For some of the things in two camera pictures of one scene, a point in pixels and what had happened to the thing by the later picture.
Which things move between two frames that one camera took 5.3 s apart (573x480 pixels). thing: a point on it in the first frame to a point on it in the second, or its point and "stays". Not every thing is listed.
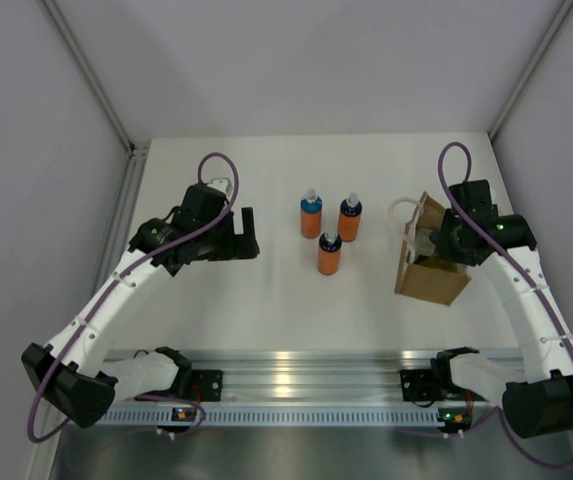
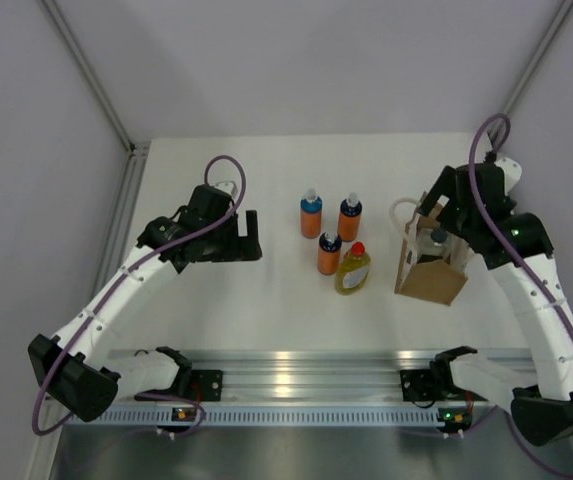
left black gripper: [238, 246] stays
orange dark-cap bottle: [349, 218] stays
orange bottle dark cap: [329, 254] stays
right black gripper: [445, 251] to [445, 186]
